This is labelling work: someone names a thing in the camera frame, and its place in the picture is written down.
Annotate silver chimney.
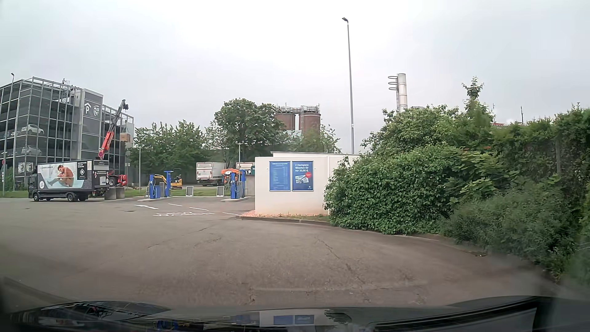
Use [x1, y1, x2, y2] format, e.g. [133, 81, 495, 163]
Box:
[388, 73, 408, 113]

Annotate car's own bonnet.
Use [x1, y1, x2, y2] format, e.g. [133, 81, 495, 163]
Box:
[9, 296, 590, 332]

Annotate yellow excavator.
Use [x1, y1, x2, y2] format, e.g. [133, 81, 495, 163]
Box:
[153, 174, 183, 190]

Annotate tall grey lamp post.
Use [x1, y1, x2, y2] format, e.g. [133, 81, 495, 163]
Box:
[342, 18, 356, 155]

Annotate blue vacuum station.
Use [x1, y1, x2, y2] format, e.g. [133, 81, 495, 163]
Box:
[221, 168, 247, 200]
[148, 171, 174, 200]

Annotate large green bushes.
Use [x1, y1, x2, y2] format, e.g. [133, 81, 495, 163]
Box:
[324, 77, 590, 283]

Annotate white lorry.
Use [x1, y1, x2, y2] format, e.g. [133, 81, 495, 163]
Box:
[196, 162, 226, 186]

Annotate white building with blue posters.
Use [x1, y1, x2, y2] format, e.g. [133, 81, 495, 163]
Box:
[254, 152, 359, 216]

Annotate brown round silos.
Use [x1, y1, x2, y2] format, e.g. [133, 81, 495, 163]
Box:
[274, 105, 321, 134]

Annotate black lorry with billboard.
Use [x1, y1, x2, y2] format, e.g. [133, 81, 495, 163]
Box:
[28, 160, 110, 203]

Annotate gravel strip with kerb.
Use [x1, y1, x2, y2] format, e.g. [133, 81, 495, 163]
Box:
[236, 210, 331, 226]

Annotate grey asphalt road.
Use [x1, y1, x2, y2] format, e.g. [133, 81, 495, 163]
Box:
[0, 196, 561, 309]

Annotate row of trees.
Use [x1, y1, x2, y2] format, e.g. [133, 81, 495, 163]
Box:
[128, 98, 342, 175]

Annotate red crane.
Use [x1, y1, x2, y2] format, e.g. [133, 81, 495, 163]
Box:
[98, 100, 130, 187]

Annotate glass multi-storey car park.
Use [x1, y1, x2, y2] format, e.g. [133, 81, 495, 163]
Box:
[0, 77, 135, 191]

